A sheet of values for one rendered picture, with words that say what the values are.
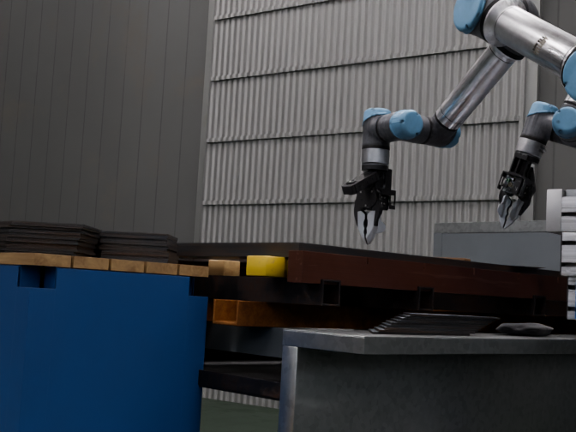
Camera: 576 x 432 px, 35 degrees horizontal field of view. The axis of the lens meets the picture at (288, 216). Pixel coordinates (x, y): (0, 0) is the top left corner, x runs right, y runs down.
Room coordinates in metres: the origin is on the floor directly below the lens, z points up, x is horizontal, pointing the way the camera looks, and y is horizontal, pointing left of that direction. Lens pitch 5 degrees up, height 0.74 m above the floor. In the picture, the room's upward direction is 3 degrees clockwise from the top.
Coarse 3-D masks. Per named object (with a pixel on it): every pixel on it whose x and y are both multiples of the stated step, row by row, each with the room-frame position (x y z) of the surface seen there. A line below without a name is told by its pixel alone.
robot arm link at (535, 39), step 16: (464, 0) 2.08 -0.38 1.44; (480, 0) 2.02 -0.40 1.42; (496, 0) 2.02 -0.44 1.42; (512, 0) 2.02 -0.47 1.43; (464, 16) 2.07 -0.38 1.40; (480, 16) 2.03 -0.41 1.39; (496, 16) 2.01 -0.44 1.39; (512, 16) 1.98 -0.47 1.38; (528, 16) 1.96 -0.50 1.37; (464, 32) 2.09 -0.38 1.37; (480, 32) 2.06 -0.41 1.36; (496, 32) 2.02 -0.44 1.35; (512, 32) 1.97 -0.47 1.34; (528, 32) 1.93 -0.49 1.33; (544, 32) 1.90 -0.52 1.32; (560, 32) 1.89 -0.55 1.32; (512, 48) 2.01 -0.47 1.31; (528, 48) 1.93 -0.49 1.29; (544, 48) 1.89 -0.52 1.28; (560, 48) 1.86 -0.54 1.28; (544, 64) 1.91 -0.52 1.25; (560, 64) 1.85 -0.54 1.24
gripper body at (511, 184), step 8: (520, 160) 2.54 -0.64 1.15; (528, 160) 2.54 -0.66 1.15; (536, 160) 2.55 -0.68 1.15; (512, 168) 2.55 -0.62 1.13; (520, 168) 2.55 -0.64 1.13; (528, 168) 2.57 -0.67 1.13; (504, 176) 2.57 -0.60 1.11; (512, 176) 2.55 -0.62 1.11; (520, 176) 2.53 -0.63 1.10; (504, 184) 2.56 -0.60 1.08; (512, 184) 2.56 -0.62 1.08; (520, 184) 2.53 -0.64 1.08; (528, 184) 2.55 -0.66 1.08; (504, 192) 2.58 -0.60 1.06; (512, 192) 2.54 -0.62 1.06; (520, 192) 2.53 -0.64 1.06; (528, 192) 2.57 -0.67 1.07
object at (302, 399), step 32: (288, 352) 1.69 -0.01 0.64; (320, 352) 1.71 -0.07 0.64; (288, 384) 1.68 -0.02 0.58; (320, 384) 1.71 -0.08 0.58; (352, 384) 1.77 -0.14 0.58; (384, 384) 1.83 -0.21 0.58; (416, 384) 1.90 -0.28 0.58; (448, 384) 1.98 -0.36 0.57; (480, 384) 2.05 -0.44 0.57; (512, 384) 2.14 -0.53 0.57; (544, 384) 2.23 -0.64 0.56; (288, 416) 1.68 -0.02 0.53; (320, 416) 1.72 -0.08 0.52; (352, 416) 1.77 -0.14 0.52; (384, 416) 1.84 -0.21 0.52; (416, 416) 1.90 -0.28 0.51; (448, 416) 1.98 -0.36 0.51; (480, 416) 2.06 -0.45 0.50; (512, 416) 2.14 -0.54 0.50; (544, 416) 2.23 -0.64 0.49
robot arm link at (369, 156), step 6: (366, 150) 2.44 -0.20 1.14; (372, 150) 2.44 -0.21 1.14; (378, 150) 2.43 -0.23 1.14; (384, 150) 2.44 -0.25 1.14; (366, 156) 2.44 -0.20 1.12; (372, 156) 2.43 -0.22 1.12; (378, 156) 2.43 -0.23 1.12; (384, 156) 2.44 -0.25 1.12; (366, 162) 2.44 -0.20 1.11; (372, 162) 2.44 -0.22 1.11; (378, 162) 2.43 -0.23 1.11; (384, 162) 2.44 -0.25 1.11
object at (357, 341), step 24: (288, 336) 1.69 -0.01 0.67; (312, 336) 1.64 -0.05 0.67; (336, 336) 1.60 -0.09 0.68; (360, 336) 1.56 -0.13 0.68; (384, 336) 1.60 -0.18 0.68; (408, 336) 1.66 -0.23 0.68; (432, 336) 1.73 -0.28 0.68; (456, 336) 1.80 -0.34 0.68; (480, 336) 1.89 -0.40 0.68; (504, 336) 1.97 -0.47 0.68; (528, 336) 2.07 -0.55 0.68; (552, 336) 2.18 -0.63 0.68
